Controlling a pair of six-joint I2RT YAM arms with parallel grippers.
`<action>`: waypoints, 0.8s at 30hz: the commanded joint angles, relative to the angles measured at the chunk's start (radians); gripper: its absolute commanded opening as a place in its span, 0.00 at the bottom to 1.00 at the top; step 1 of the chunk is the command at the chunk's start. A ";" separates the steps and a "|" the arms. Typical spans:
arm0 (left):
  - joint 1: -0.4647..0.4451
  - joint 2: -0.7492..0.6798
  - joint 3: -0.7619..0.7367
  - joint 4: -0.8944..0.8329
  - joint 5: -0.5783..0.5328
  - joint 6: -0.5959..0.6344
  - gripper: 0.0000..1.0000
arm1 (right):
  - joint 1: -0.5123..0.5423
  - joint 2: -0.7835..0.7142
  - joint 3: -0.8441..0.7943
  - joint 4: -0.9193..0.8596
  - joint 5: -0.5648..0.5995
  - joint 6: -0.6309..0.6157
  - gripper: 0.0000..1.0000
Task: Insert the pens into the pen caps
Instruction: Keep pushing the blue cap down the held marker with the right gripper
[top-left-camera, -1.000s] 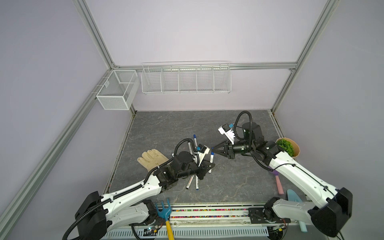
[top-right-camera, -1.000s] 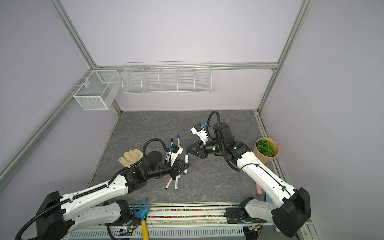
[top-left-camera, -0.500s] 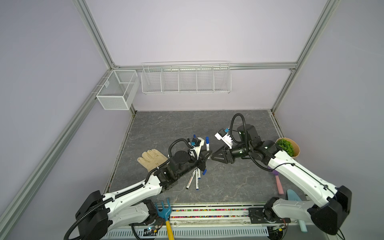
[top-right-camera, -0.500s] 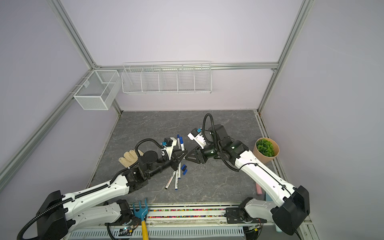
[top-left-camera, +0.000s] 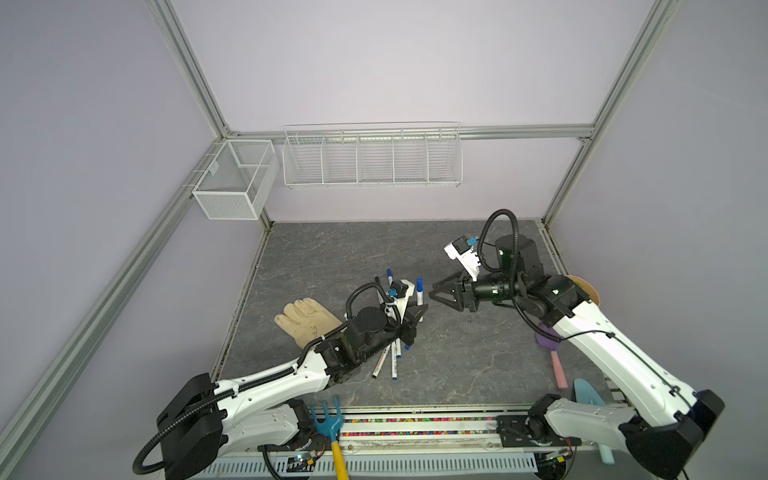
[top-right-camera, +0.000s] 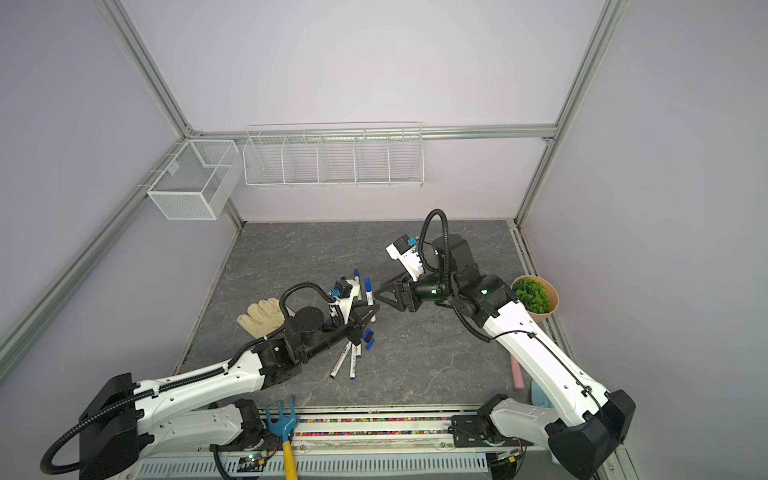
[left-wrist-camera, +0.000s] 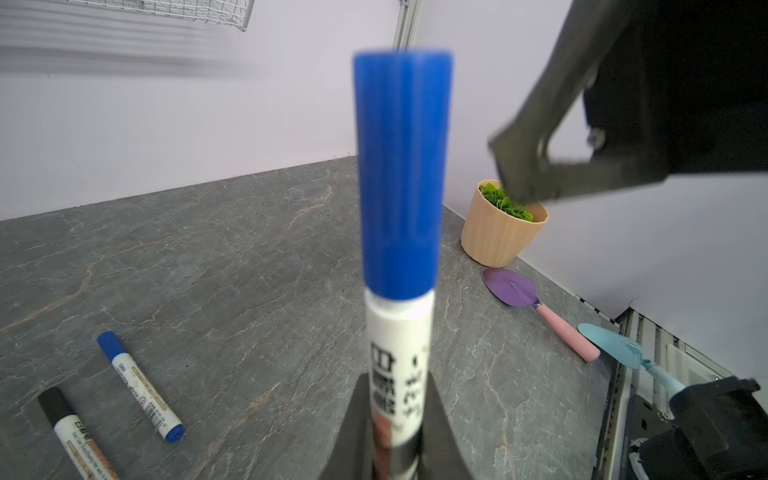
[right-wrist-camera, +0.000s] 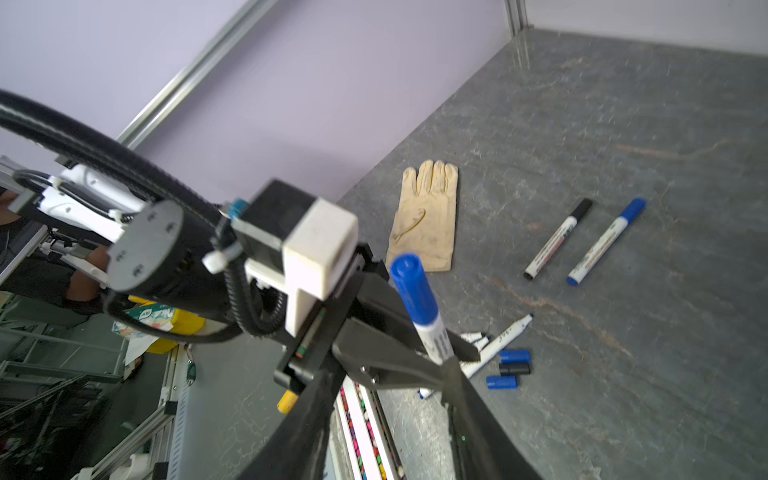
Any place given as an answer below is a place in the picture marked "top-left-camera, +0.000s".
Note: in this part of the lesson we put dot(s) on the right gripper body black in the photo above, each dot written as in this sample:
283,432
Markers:
470,289

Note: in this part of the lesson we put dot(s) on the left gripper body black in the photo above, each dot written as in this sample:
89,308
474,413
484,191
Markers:
404,332

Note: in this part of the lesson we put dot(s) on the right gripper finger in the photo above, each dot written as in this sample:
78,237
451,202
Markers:
446,287
453,301

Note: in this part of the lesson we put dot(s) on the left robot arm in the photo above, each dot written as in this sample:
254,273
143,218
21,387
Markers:
207,419

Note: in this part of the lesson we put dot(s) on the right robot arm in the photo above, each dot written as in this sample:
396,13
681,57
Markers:
666,420

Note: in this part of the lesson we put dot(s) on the beige cloth glove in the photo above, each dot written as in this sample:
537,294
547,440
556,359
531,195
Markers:
306,320

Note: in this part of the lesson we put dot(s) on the potted green plant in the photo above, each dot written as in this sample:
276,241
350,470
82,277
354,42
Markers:
587,288

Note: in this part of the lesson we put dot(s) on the light blue garden trowel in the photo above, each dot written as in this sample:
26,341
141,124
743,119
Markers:
585,393

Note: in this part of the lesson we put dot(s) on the white mesh cube basket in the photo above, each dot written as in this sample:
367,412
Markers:
237,181

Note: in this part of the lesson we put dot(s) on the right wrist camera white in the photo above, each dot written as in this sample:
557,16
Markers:
463,249

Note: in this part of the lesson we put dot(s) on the purple trowel pink handle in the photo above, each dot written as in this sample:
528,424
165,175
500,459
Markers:
555,354

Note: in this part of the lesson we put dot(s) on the blue garden rake yellow handle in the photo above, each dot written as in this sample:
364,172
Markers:
329,426

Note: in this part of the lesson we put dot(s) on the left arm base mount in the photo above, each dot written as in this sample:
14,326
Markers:
307,439

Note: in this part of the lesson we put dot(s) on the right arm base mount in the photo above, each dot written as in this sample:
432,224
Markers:
518,430

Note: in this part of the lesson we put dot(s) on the white wire wall shelf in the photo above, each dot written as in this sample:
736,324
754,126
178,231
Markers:
383,154

